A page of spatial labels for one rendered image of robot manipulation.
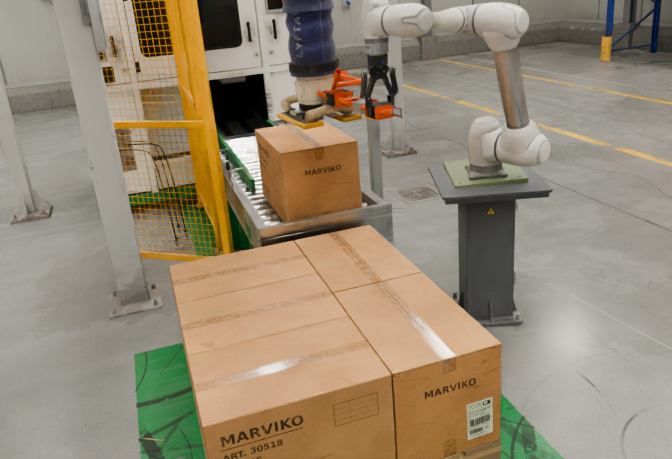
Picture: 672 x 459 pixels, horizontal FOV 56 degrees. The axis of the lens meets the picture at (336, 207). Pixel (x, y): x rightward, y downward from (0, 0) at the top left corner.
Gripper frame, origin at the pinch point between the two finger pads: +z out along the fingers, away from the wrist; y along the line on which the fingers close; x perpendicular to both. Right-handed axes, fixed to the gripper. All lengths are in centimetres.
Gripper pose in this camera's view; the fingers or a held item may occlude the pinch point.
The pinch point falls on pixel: (380, 108)
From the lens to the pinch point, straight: 241.7
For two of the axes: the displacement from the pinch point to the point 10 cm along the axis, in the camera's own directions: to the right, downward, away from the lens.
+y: -9.0, 2.1, -3.7
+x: 4.2, 2.8, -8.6
